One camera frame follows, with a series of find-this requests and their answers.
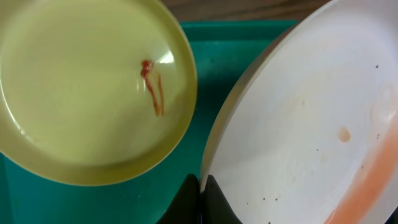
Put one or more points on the teal plastic tray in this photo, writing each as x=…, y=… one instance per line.
x=222, y=51

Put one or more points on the yellow plate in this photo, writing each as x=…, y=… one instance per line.
x=93, y=92

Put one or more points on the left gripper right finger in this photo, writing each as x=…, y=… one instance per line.
x=216, y=209

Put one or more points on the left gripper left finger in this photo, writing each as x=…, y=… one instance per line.
x=184, y=207

